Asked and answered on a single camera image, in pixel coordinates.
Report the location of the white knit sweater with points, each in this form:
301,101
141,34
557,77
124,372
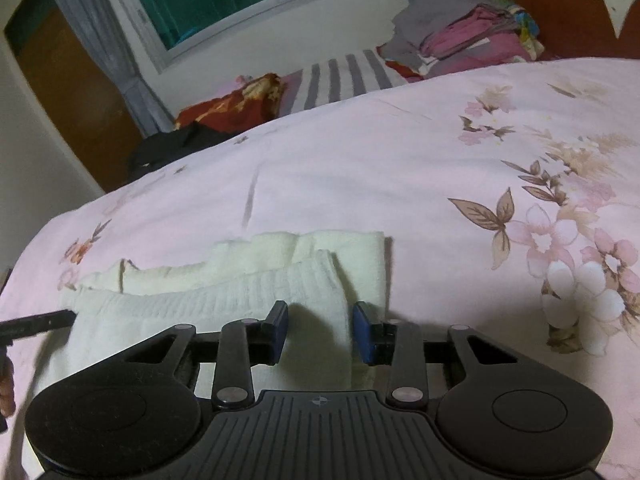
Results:
150,305

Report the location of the brown wooden door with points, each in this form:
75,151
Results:
65,105

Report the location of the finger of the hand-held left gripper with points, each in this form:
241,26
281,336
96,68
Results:
35,325

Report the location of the grey striped cloth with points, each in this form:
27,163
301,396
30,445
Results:
345,77

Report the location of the pink floral bed sheet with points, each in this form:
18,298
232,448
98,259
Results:
375,160

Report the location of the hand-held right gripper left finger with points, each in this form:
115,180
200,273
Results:
277,332

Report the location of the white and brown headboard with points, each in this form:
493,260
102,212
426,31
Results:
560,5

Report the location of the sliding glass window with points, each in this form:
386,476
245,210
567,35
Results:
210,0

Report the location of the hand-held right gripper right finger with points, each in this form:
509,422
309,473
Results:
364,332

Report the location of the pile of folded clothes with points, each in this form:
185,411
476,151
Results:
450,35

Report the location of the black cloth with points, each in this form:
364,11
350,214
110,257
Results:
175,147

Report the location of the red patterned cloth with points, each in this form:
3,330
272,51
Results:
225,105

